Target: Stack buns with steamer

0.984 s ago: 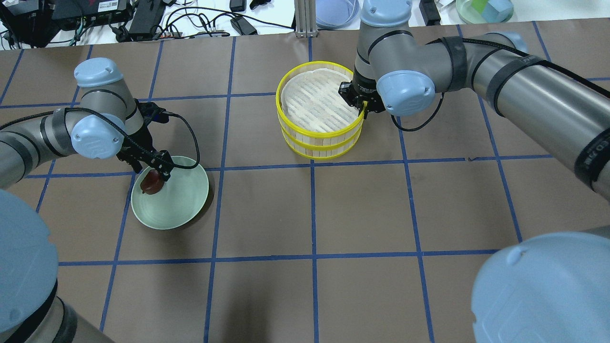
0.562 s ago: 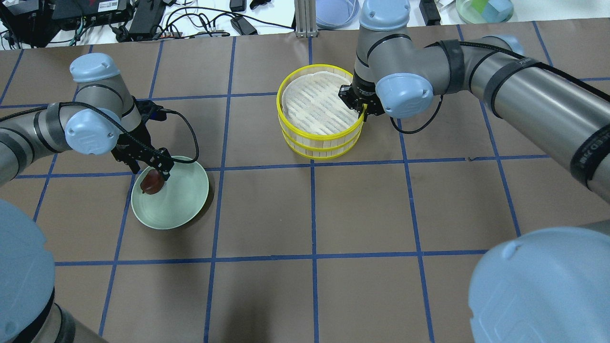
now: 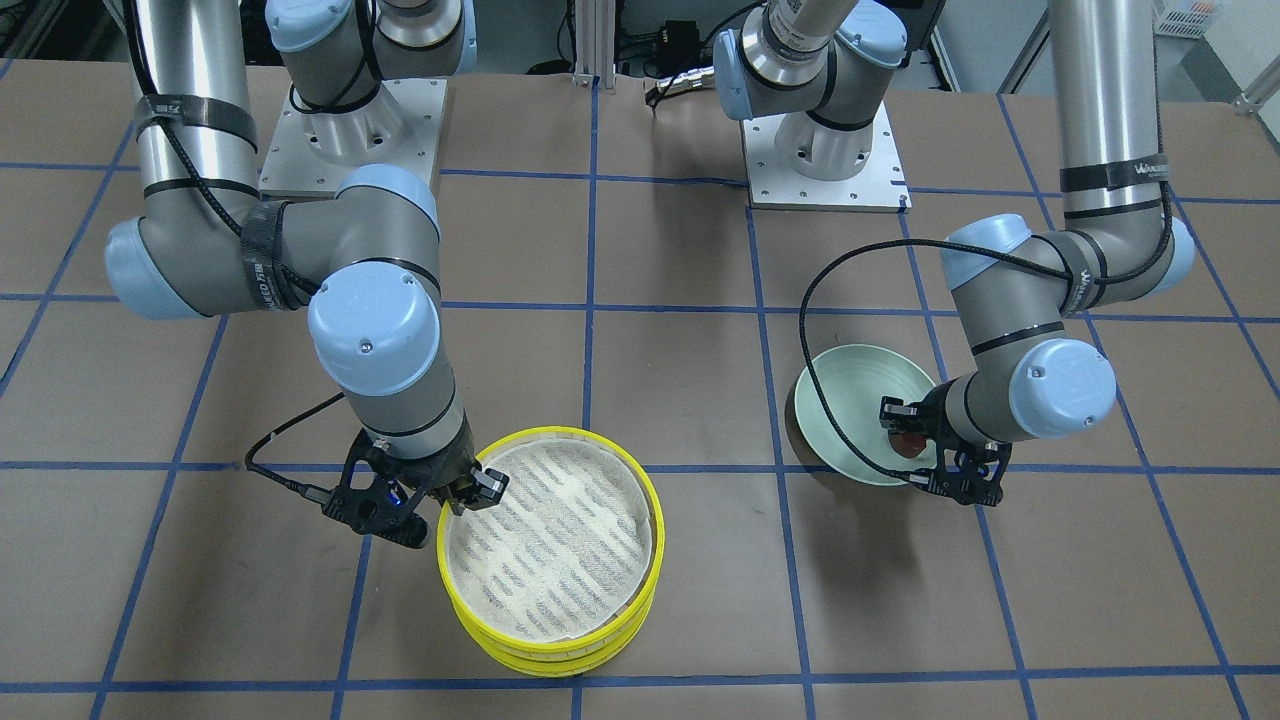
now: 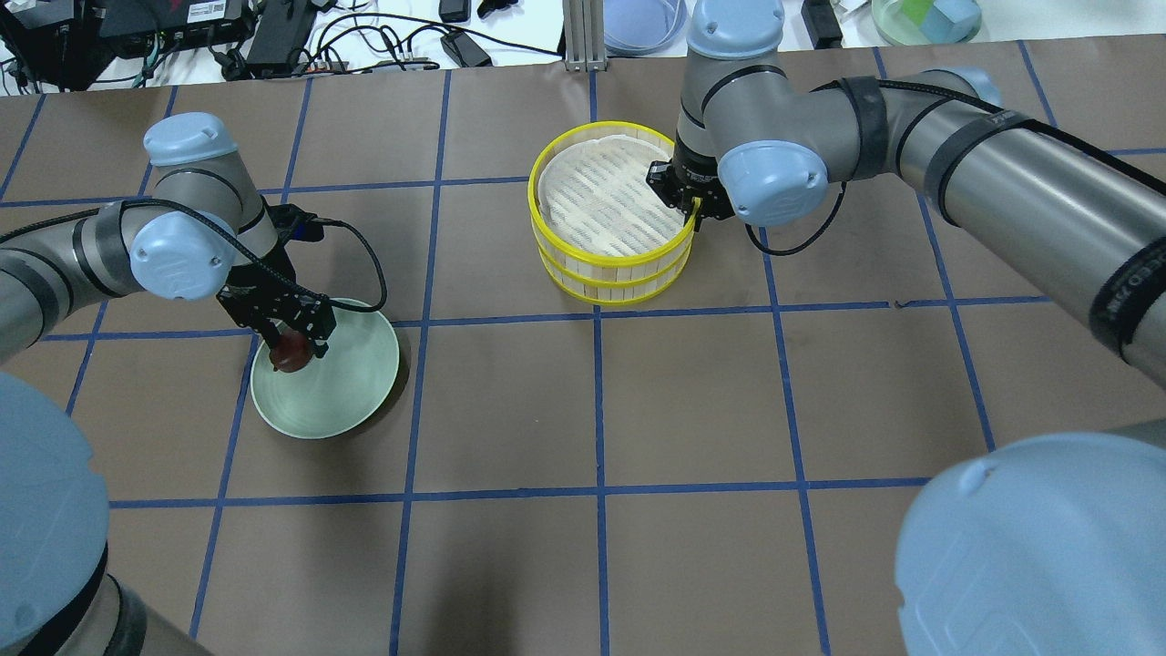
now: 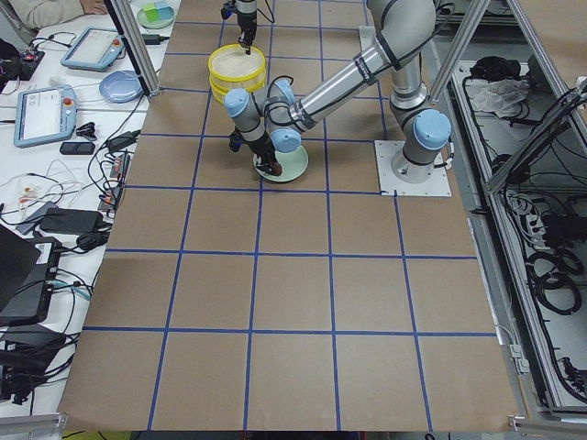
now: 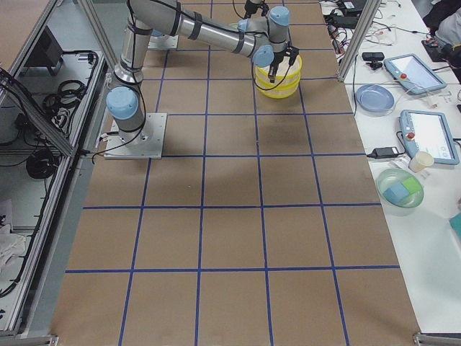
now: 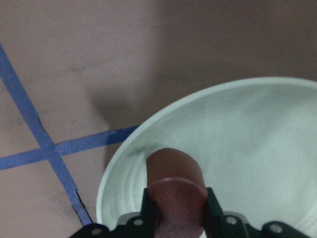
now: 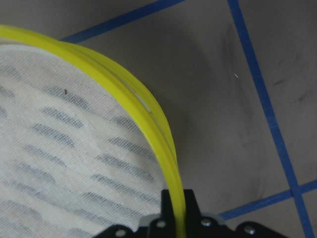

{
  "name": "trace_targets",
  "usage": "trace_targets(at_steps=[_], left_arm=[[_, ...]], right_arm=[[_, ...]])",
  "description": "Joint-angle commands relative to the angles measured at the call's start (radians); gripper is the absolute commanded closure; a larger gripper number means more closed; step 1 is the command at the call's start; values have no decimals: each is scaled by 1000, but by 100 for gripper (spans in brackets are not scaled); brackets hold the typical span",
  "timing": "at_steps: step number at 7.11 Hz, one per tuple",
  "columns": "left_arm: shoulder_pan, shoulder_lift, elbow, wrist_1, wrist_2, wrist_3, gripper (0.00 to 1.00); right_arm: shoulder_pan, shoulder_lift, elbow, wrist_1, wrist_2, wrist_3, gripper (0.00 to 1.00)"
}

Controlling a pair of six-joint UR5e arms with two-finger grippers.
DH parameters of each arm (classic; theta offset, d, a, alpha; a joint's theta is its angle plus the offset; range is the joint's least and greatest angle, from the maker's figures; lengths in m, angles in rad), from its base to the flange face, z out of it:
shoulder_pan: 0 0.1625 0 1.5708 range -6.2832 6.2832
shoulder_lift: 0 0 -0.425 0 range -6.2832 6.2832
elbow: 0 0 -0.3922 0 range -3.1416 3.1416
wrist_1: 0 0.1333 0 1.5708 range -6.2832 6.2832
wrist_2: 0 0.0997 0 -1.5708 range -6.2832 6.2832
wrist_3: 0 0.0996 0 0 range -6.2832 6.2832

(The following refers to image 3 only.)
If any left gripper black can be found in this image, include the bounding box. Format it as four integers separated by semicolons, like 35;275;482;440
879;386;1012;507

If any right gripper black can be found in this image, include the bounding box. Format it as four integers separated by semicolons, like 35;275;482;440
323;430;509;550

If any yellow rim bamboo steamer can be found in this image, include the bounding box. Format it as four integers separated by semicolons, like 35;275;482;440
451;587;657;678

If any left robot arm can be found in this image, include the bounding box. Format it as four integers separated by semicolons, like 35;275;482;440
712;1;1194;506

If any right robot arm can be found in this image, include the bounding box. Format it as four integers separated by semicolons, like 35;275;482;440
104;1;509;548

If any light green plate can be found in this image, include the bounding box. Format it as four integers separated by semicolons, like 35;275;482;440
794;345;936;486

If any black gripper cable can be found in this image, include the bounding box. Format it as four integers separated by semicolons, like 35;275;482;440
797;238;1051;483

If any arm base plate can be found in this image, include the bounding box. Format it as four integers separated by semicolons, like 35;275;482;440
741;104;913;213
259;78;448;199

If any aluminium frame post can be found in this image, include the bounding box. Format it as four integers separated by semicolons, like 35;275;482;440
572;0;618;94

